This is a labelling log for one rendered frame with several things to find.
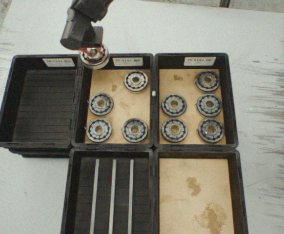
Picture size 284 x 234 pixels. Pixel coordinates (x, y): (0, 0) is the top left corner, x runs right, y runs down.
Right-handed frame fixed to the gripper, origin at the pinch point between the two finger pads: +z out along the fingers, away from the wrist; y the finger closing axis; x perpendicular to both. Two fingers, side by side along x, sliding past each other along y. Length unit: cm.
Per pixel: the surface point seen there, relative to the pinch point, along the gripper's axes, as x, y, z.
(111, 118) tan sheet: -17.8, 4.1, 22.3
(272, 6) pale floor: 124, 122, 112
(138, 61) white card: 6.1, 14.7, 16.6
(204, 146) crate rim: -31, 40, 13
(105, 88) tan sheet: -3.9, 0.1, 22.6
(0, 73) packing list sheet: 10, -60, 35
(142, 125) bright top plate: -21.2, 17.4, 19.6
